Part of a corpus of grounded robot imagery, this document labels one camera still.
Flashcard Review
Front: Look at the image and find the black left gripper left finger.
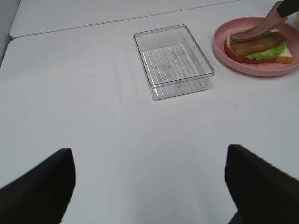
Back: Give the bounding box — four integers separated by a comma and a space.
0, 148, 76, 224

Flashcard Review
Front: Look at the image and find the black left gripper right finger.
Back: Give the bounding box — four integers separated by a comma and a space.
225, 144, 299, 224

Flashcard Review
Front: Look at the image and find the left clear plastic tray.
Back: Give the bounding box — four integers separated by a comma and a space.
133, 24, 214, 100

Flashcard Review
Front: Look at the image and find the pink round plate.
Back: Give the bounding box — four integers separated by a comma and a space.
213, 17, 299, 77

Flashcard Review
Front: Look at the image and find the bread slice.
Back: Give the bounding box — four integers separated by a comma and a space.
224, 29, 293, 65

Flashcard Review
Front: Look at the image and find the bacon strip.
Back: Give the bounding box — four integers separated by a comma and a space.
230, 32, 287, 56
230, 0, 288, 42

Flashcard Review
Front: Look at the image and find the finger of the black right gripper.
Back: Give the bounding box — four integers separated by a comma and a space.
277, 0, 299, 17

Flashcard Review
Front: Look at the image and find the green lettuce leaf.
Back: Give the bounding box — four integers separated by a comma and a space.
238, 29, 287, 61

